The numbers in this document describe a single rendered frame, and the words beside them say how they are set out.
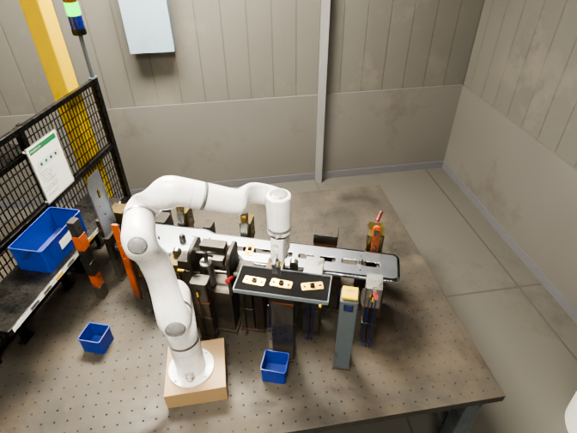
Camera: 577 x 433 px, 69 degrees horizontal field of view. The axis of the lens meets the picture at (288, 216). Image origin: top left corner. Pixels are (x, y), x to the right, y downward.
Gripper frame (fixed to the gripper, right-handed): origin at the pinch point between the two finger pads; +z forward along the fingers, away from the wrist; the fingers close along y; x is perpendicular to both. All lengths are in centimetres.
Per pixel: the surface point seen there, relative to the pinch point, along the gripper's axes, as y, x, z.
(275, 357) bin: -6, 1, 52
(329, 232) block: 50, -10, 23
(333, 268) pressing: 29.4, -16.6, 26.4
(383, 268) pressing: 35, -39, 26
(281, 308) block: -3.4, -1.1, 21.5
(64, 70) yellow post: 69, 133, -39
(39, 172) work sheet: 25, 125, -5
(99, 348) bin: -22, 79, 52
